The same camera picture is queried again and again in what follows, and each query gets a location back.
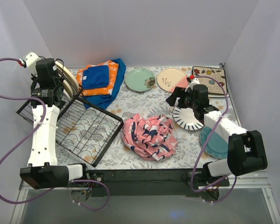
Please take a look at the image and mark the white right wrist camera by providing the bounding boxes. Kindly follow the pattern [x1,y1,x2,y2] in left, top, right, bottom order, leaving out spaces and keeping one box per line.
[185,75,200,91]

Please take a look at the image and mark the watermelon pattern round plate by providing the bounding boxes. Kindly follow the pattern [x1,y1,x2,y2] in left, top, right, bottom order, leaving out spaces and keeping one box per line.
[63,80,73,100]

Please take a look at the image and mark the cream and pink plate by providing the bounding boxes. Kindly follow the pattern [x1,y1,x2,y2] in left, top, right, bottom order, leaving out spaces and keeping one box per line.
[156,68,188,93]

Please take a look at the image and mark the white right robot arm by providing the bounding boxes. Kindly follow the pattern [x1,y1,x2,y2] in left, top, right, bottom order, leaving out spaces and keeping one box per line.
[166,84,268,185]

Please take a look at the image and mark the cream round plate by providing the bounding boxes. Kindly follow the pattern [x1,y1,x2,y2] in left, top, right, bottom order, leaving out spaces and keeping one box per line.
[55,61,80,94]

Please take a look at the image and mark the pink navy patterned shorts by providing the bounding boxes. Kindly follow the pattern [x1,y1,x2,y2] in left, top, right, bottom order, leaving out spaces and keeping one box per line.
[122,113,178,161]

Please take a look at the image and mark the blue and orange cloth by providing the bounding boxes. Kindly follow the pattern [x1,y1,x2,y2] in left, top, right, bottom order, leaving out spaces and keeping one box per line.
[77,58,126,109]

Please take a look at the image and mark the blue striped white plate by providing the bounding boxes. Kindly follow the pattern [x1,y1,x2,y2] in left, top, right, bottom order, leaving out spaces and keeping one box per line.
[173,105,204,131]

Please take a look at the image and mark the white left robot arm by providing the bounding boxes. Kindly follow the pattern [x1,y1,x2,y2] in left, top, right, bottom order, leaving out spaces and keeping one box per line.
[20,53,90,189]

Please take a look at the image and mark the mint green flower plate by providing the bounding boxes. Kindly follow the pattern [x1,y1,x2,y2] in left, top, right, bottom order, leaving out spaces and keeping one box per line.
[125,68,155,92]

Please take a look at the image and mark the square plate yellow flower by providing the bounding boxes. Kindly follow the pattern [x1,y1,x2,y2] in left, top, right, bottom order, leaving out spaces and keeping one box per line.
[192,66,228,97]

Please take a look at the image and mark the floral table mat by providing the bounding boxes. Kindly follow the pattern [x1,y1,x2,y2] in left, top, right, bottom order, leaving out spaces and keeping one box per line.
[35,65,252,169]

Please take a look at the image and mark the aluminium frame rail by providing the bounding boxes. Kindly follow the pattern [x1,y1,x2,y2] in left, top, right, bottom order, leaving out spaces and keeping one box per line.
[11,172,280,224]

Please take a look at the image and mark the teal round plate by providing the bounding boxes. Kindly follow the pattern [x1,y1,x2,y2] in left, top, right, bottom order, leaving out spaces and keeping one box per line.
[200,126,228,159]

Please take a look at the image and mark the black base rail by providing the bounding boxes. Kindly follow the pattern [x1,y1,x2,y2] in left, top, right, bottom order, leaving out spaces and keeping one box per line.
[86,168,200,198]

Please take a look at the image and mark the black wire dish rack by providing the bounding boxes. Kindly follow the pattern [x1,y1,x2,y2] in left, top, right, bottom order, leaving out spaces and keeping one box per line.
[17,95,123,168]

